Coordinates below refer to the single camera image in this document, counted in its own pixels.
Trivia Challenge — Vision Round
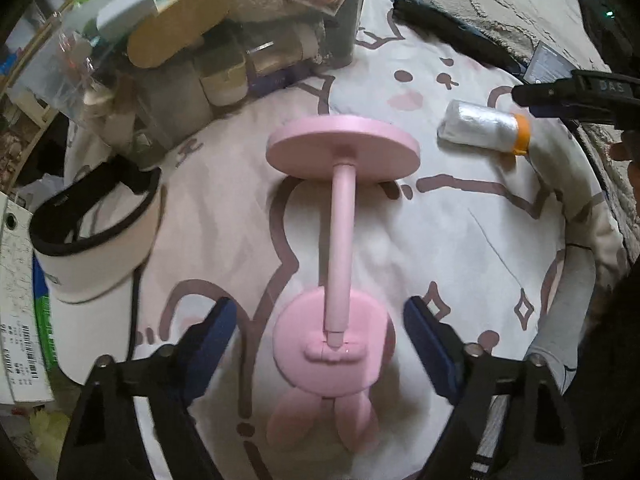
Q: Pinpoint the clear plastic storage bin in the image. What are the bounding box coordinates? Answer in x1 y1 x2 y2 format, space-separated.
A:
0 0 371 171

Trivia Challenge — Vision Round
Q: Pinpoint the plastic bag roll orange band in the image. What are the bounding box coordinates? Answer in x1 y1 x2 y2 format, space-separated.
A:
436 99 531 157

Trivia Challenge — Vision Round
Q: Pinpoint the black charger box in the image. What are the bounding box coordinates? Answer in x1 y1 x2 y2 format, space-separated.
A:
522 40 576 83

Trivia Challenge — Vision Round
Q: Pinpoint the pink rabbit stand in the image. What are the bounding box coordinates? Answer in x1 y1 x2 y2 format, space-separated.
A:
265 115 421 453

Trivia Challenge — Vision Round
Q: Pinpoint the beige jar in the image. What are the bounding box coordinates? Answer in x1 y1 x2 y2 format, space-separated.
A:
197 52 248 107

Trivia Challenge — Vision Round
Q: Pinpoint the white cardboard box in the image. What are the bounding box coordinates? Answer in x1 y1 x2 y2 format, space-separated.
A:
0 192 57 406

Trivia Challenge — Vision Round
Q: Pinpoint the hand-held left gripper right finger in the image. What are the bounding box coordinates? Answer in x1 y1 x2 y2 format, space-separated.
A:
402 296 586 480

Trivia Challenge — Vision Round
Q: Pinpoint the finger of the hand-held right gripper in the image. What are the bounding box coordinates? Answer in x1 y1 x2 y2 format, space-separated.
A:
514 79 576 118

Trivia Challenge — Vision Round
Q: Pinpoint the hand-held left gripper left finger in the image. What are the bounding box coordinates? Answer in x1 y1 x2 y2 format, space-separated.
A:
55 296 238 480

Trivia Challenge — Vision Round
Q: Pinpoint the small grey box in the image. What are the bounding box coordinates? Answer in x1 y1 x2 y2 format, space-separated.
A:
96 0 157 37

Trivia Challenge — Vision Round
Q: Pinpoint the green and blue box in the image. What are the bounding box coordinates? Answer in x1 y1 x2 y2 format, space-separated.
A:
31 255 63 376

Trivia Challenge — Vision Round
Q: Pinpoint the yellow-green object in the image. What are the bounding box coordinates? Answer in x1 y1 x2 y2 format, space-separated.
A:
25 402 73 466

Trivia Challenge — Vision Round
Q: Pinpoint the person's dark clothing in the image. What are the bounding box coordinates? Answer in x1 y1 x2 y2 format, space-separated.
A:
562 160 640 480

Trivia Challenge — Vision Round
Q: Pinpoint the wooden lid case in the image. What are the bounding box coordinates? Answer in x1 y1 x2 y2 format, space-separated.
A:
126 0 231 68

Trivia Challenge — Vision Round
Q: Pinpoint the white visor hat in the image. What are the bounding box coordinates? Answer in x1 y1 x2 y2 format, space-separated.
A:
27 165 163 386

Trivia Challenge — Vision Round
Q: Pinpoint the person's right hand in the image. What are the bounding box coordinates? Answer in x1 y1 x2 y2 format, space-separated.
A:
612 130 640 163

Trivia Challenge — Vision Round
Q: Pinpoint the person's grey clothed leg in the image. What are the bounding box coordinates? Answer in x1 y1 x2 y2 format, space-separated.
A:
525 247 598 396

